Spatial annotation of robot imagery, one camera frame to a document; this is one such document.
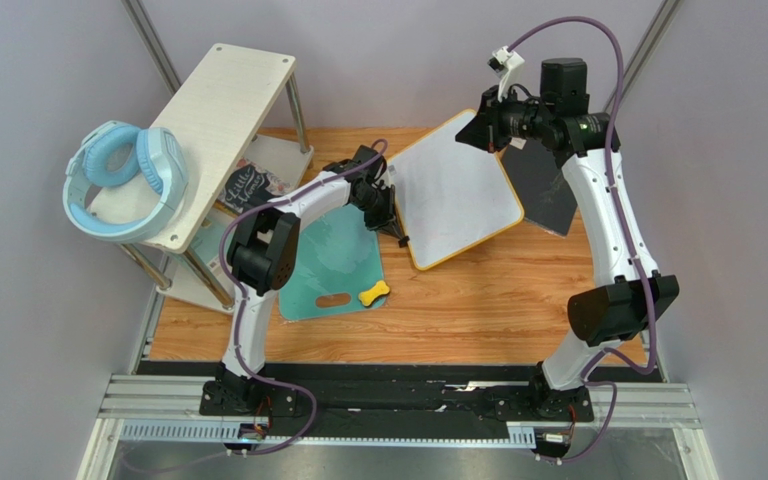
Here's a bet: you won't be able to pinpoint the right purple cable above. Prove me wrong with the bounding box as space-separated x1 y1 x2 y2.
507 16 660 465

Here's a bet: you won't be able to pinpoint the yellow framed whiteboard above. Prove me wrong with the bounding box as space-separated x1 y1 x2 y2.
387 109 525 271

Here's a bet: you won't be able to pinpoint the black notebook in plastic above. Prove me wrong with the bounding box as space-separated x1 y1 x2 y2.
501 139 577 237

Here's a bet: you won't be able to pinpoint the slotted cable duct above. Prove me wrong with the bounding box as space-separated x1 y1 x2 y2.
119 421 537 449

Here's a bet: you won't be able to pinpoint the dark floral book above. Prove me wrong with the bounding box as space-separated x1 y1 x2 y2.
215 157 294 216

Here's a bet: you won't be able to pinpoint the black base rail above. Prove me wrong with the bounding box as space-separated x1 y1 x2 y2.
198 362 595 441

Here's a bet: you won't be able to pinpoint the teal cutting mat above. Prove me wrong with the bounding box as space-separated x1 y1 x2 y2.
278 205 384 321

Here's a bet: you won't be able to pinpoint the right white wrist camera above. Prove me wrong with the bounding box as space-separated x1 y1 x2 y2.
488 46 525 102

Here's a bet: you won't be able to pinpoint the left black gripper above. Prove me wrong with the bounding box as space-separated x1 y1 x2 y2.
352 185 403 240

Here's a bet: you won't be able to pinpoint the yellow bone-shaped eraser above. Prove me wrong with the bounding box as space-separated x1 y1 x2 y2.
357 280 391 308

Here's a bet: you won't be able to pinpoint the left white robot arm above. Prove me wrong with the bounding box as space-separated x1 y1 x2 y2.
199 139 409 416

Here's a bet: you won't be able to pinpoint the white two-tier shelf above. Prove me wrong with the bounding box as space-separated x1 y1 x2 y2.
120 43 313 313

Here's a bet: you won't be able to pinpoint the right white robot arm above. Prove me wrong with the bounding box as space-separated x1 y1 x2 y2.
455 48 679 419

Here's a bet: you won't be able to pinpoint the teal notebook on lower shelf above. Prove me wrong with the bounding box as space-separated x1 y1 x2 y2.
190 212 233 275

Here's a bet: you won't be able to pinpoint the blue headphones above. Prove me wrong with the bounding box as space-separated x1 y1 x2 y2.
62 121 189 244

